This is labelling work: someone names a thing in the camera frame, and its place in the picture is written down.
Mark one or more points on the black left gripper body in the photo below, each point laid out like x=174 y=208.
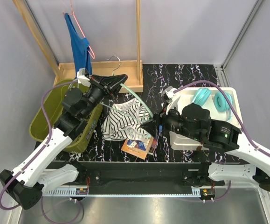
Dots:
x=96 y=94

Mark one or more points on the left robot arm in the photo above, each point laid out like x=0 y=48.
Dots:
x=26 y=183

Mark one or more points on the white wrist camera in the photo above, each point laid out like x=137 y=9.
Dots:
x=83 y=77
x=169 y=95

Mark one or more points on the blue storey treehouse book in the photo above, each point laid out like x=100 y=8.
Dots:
x=154 y=143

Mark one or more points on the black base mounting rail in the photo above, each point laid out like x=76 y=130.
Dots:
x=134 y=179

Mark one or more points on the wooden clothes rack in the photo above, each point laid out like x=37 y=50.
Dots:
x=133 y=68

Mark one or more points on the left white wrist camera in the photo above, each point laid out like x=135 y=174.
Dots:
x=83 y=77

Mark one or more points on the orange Othello book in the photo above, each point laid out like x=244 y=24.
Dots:
x=139 y=149

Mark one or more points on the striped black white tank top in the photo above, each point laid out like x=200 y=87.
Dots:
x=124 y=120

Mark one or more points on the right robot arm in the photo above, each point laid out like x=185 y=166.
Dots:
x=195 y=123

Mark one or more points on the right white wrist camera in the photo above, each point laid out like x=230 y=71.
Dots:
x=169 y=95

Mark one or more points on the blue tank top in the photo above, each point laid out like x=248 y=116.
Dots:
x=79 y=47

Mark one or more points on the teal cat ear headphones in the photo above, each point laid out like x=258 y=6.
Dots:
x=221 y=104

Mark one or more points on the olive green plastic basket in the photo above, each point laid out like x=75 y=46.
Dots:
x=38 y=128

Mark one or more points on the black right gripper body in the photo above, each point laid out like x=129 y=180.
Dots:
x=171 y=121

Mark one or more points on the pink wire clothes hanger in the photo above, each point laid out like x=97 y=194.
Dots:
x=90 y=50

